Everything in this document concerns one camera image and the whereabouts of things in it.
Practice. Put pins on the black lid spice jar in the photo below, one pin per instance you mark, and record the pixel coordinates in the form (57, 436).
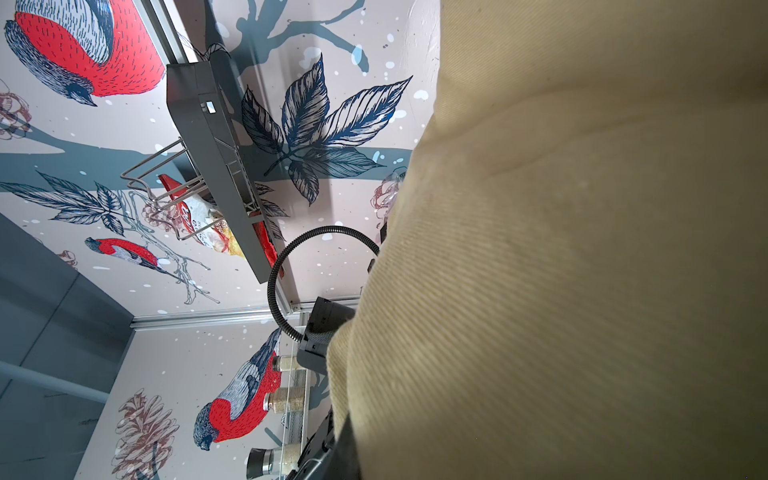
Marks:
(270, 461)

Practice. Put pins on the yellow spice jar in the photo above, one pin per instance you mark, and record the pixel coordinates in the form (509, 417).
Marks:
(283, 364)

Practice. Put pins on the brown spice jar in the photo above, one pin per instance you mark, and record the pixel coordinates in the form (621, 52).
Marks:
(285, 400)

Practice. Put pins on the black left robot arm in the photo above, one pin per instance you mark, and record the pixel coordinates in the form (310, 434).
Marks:
(329, 455)

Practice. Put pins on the clear acrylic spice shelf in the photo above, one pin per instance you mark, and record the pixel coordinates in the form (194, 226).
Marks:
(296, 428)

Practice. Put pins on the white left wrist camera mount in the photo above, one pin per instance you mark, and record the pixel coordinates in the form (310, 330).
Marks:
(325, 319)

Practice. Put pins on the black wire wall basket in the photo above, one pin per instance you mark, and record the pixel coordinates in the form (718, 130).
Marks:
(206, 139)

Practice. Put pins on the beige knitted garment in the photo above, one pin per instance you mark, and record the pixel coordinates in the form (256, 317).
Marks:
(574, 281)

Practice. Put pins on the red Chuba cassava chips bag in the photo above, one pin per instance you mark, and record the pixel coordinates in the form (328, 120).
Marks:
(192, 216)

